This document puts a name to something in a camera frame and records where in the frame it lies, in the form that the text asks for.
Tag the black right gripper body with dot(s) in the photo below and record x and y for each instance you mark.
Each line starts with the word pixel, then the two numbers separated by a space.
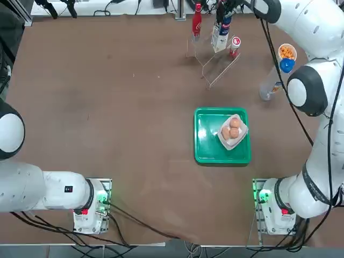
pixel 233 3

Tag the blue milk carton green cap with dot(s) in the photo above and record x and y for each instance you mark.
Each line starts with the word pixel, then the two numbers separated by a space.
pixel 219 37

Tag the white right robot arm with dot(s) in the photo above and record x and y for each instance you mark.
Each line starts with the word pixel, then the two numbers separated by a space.
pixel 309 21

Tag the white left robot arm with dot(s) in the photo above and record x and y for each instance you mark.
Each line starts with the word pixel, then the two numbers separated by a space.
pixel 53 188

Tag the clear acrylic display stand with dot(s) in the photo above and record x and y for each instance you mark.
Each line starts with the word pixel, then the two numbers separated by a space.
pixel 215 67

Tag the red cola bottle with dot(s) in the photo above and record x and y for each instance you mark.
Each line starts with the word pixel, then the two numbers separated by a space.
pixel 197 24

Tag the small bottle red white cap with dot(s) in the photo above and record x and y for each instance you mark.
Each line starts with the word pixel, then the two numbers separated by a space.
pixel 234 47

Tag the white cup of orange snacks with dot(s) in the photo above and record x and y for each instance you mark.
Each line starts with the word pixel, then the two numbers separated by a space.
pixel 287 51

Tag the tall white bottle blue cap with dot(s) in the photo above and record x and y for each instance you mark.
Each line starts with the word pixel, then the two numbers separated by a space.
pixel 268 88

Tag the brown egg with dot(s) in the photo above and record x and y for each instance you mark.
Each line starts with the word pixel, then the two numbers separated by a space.
pixel 234 132
pixel 235 123
pixel 225 133

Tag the white square dish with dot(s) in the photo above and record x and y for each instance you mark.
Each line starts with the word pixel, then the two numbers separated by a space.
pixel 228 143

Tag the green plastic tray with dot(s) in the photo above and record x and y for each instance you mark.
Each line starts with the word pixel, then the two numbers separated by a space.
pixel 207 145

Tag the black tripod legs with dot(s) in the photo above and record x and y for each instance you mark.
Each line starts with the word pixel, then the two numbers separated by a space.
pixel 52 6

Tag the aluminium frame post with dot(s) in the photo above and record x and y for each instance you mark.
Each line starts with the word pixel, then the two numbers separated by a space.
pixel 180 9

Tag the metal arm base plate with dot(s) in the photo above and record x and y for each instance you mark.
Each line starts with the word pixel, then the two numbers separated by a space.
pixel 256 188
pixel 106 185

